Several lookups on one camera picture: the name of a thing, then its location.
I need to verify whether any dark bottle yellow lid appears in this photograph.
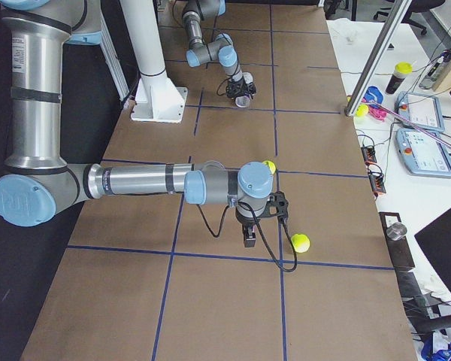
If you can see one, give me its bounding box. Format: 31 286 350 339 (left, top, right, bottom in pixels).
386 62 413 95

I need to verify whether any near blue teach pendant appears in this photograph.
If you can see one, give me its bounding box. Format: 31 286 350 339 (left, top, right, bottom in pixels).
395 128 451 178

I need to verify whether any metal reacher grabber stick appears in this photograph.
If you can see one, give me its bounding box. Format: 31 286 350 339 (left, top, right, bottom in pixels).
362 96 451 158

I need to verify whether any black orange connector block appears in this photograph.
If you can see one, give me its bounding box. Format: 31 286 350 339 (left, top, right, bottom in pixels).
368 171 386 196
361 145 377 165

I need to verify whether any yellow tennis ball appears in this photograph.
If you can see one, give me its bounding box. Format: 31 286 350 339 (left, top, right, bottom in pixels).
262 159 277 175
291 233 310 253

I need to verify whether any small metal cup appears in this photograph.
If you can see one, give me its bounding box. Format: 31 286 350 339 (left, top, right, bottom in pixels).
386 222 407 241

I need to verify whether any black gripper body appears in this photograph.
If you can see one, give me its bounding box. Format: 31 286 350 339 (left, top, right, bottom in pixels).
235 208 267 227
225 73 256 99

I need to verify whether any spare tennis ball on desk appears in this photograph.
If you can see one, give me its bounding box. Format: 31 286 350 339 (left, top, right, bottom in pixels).
355 104 369 117

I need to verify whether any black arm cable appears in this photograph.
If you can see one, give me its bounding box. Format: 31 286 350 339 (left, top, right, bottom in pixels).
195 201 298 273

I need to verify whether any black computer monitor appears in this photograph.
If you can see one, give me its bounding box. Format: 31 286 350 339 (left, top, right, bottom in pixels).
415 208 451 292

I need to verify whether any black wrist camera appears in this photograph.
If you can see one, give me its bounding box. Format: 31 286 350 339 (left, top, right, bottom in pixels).
263 191 289 220

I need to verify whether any far blue teach pendant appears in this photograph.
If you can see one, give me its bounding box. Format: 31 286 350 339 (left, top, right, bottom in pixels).
395 91 445 132

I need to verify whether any blue cloth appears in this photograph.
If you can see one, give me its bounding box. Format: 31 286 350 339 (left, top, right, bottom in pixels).
364 86 384 104

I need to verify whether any aluminium frame post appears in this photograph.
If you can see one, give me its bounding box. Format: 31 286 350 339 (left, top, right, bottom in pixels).
344 0 412 117

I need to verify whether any blue teach pendant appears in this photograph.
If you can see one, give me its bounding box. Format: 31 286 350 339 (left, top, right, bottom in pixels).
395 128 451 178
395 91 445 132

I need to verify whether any pink cloth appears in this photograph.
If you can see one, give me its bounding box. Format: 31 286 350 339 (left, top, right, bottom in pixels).
368 105 388 122

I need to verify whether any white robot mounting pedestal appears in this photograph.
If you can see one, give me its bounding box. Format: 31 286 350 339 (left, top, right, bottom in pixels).
120 0 188 123

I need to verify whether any clear tennis ball can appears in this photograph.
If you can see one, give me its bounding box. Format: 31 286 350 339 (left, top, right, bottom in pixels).
235 72 253 108

